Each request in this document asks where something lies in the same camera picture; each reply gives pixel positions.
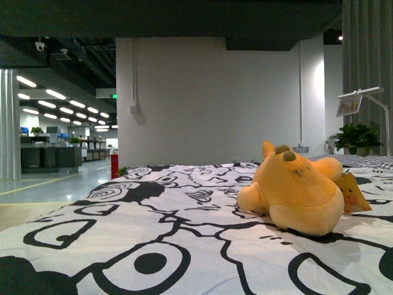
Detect yellow plush dinosaur toy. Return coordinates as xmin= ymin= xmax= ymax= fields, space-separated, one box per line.
xmin=237 ymin=141 xmax=344 ymax=236

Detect red fire extinguisher box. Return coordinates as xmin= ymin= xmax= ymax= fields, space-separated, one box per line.
xmin=111 ymin=154 xmax=119 ymax=179

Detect black and white patterned bedsheet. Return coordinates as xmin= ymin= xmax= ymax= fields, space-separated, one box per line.
xmin=1 ymin=164 xmax=392 ymax=294

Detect dark reception counter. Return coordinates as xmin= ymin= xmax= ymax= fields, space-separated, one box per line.
xmin=21 ymin=147 xmax=82 ymax=173

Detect picture card on lamp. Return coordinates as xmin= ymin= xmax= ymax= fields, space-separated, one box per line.
xmin=336 ymin=96 xmax=362 ymax=117

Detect green potted plant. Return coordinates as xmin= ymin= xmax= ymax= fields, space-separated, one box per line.
xmin=334 ymin=123 xmax=383 ymax=156

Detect white desk lamp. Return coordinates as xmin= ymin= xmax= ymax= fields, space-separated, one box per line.
xmin=338 ymin=87 xmax=391 ymax=157

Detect checkered grey pillow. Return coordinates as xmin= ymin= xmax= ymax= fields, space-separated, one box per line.
xmin=310 ymin=154 xmax=393 ymax=170

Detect grey curtain right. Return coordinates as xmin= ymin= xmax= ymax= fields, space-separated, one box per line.
xmin=341 ymin=0 xmax=393 ymax=156

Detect white ceiling security camera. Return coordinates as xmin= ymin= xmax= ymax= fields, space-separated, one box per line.
xmin=35 ymin=41 xmax=45 ymax=52

